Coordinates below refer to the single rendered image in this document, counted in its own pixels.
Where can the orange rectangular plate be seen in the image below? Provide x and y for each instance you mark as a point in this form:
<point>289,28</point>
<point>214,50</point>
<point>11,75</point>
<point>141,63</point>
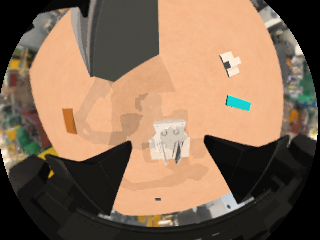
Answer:
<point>68,121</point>

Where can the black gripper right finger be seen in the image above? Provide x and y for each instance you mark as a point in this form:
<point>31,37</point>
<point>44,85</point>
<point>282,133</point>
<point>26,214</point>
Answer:
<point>242,166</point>

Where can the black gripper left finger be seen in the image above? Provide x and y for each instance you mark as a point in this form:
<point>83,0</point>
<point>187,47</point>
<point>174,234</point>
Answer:
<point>98,177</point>

